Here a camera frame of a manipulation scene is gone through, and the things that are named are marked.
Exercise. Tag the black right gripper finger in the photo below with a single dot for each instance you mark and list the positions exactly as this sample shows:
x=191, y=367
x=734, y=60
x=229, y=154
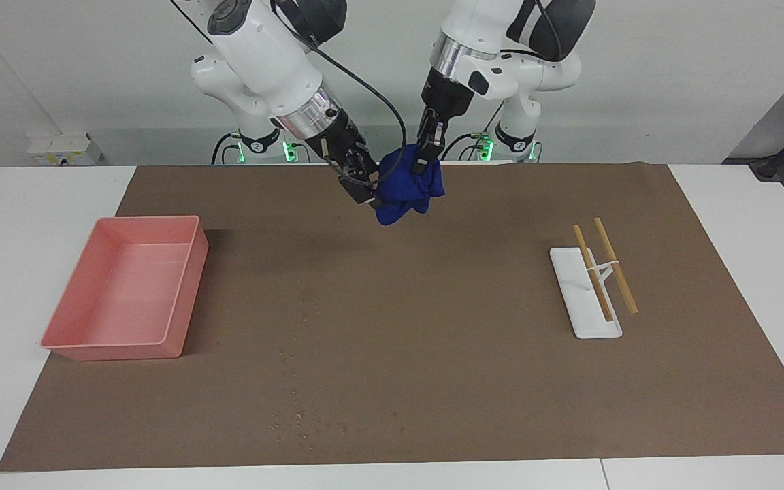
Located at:
x=376, y=201
x=373, y=166

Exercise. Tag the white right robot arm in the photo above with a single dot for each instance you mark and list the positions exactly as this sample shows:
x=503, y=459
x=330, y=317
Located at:
x=263, y=54

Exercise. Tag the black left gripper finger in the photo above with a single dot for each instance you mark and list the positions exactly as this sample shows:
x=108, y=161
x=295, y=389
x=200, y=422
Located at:
x=437, y=139
x=420, y=163

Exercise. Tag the white wall socket box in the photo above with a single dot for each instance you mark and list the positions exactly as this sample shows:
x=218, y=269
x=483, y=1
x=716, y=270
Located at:
x=58, y=148

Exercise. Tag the white rack with wooden bars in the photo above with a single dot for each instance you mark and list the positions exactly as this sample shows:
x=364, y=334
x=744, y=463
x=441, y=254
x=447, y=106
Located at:
x=586, y=306

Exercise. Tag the brown table mat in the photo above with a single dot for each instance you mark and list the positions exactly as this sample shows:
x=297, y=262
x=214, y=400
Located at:
x=392, y=327

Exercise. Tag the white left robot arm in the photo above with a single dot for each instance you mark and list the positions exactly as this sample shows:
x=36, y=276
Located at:
x=494, y=41

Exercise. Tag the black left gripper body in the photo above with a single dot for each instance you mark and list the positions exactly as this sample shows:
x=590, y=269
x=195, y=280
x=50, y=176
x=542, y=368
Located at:
x=443, y=99

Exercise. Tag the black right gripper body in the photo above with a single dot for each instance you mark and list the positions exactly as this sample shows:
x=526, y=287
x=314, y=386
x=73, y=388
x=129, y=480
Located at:
x=341, y=146

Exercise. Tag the pink plastic bin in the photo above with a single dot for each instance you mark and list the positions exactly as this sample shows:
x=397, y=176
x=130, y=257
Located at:
x=123, y=292

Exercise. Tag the blue towel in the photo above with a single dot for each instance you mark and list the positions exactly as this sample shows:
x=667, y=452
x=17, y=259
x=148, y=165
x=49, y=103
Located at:
x=405, y=190

